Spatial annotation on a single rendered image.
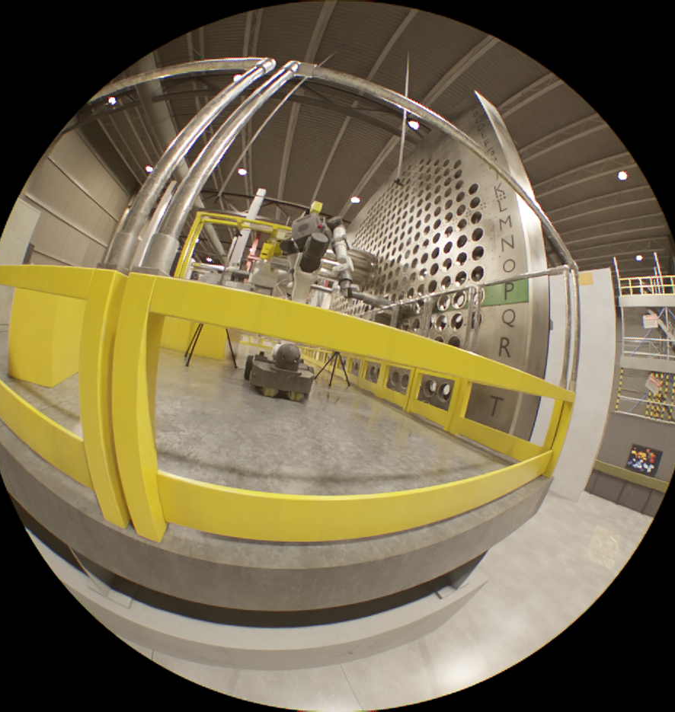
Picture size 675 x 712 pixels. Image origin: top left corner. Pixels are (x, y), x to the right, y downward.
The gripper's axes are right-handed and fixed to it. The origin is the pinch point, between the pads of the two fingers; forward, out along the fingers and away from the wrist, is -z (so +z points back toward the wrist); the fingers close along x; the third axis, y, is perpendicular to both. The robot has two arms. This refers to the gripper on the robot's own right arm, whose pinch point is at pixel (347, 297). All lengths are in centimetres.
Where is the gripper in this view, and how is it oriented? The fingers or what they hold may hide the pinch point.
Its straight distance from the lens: 131.0
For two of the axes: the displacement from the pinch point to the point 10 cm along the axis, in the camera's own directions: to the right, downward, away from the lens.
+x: 3.4, 3.2, 8.8
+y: -9.4, 2.0, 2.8
